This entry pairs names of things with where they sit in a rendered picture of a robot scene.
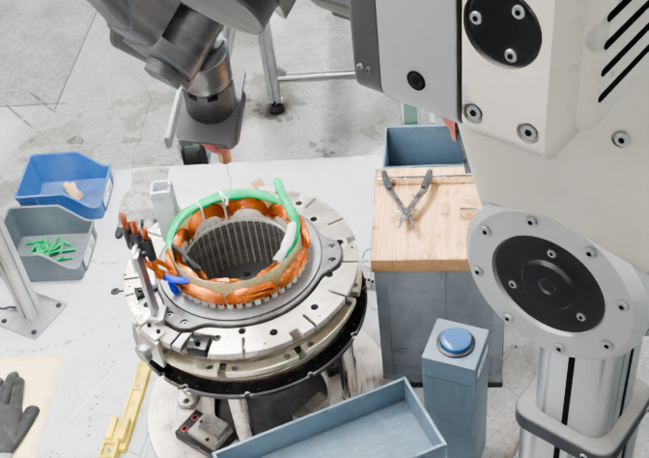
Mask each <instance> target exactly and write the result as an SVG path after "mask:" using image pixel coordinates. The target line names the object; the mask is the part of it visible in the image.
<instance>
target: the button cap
mask: <svg viewBox="0 0 649 458"><path fill-rule="evenodd" d="M440 346H441V348H442V349H443V350H444V351H446V352H448V353H451V354H460V353H463V352H465V351H467V350H468V349H469V348H470V346H471V335H470V333H469V332H468V331H467V330H466V329H463V328H459V327H452V328H448V329H446V330H444V331H443V332H442V334H441V335H440Z"/></svg>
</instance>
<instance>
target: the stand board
mask: <svg viewBox="0 0 649 458"><path fill-rule="evenodd" d="M428 169H433V175H437V185H430V186H429V189H428V191H427V194H424V196H423V197H422V199H421V200H420V201H419V203H418V204H417V206H416V207H415V209H417V220H414V221H413V224H414V228H411V225H410V223H409V220H404V221H403V224H402V226H401V228H399V229H398V225H399V220H397V217H396V209H398V207H397V206H396V205H395V203H394V202H393V200H392V199H391V197H390V196H389V195H387V192H386V190H385V187H384V186H378V177H381V171H383V170H386V172H387V174H388V177H395V176H425V174H426V172H427V170H428ZM438 175H466V172H465V169H464V167H463V166H459V167H425V168H390V169H376V171H375V188H374V206H373V223H372V240H371V259H370V262H371V272H443V271H471V269H470V265H469V262H468V259H467V254H466V232H467V228H468V225H469V223H470V222H471V219H460V208H473V207H481V208H482V206H481V203H480V199H479V196H478V193H477V189H476V186H475V184H440V185H439V184H438ZM392 188H393V189H394V191H395V192H396V194H397V195H398V197H399V198H400V200H401V201H402V202H403V204H404V205H405V207H406V208H407V207H408V205H409V203H410V202H411V201H412V197H411V195H412V194H414V196H415V195H416V193H417V192H418V191H419V189H420V188H421V185H402V186H392Z"/></svg>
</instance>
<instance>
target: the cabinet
mask: <svg viewBox="0 0 649 458"><path fill-rule="evenodd" d="M374 275H375V285H376V296H377V307H378V318H379V329H380V340H381V361H382V372H383V378H384V379H393V380H394V381H396V380H398V379H401V378H403V377H406V378H407V379H408V381H409V383H410V385H411V386H412V387H423V375H422V355H423V353H424V351H425V348H426V346H427V343H428V341H429V338H430V336H431V334H432V331H433V329H434V326H435V324H436V321H437V318H439V319H443V320H447V321H451V322H456V323H460V324H464V325H469V326H473V327H477V328H481V329H488V330H489V365H488V387H502V365H503V343H504V321H503V320H502V319H501V318H500V317H499V316H498V314H497V313H496V312H495V311H494V310H493V309H492V307H491V306H490V305H489V304H488V302H487V301H486V299H485V298H484V296H483V295H482V293H481V292H480V290H479V288H478V286H477V284H476V282H475V280H474V278H473V275H472V272H471V271H443V272H374Z"/></svg>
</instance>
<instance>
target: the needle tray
mask: <svg viewBox="0 0 649 458"><path fill-rule="evenodd" d="M212 457H213V458H447V443H446V442H445V440H444V438H443V437H442V435H441V434H440V433H439V431H438V429H437V427H436V426H435V424H434V422H433V421H432V419H431V418H430V416H429V414H428V413H427V411H426V409H425V408H424V406H423V404H422V403H421V401H420V400H419V398H418V396H417V395H416V393H415V391H414V390H413V388H412V386H411V385H410V383H409V381H408V379H407V378H406V377H403V378H401V379H398V380H396V381H393V382H391V383H388V384H385V385H383V386H379V387H376V388H374V389H371V390H369V391H366V392H364V393H361V394H359V395H356V396H354V397H352V398H349V399H347V400H344V401H342V402H339V403H337V404H334V405H332V406H329V407H326V408H324V409H321V410H319V411H316V412H314V413H312V414H310V415H306V416H303V417H301V418H298V419H295V420H293V421H290V422H288V423H285V424H283V425H280V426H278V427H275V428H273V429H270V430H268V431H266V432H263V433H261V434H258V435H256V436H253V437H251V438H248V439H246V440H243V441H241V442H238V443H235V444H231V445H229V446H226V447H224V448H221V449H219V450H217V451H215V452H213V453H212Z"/></svg>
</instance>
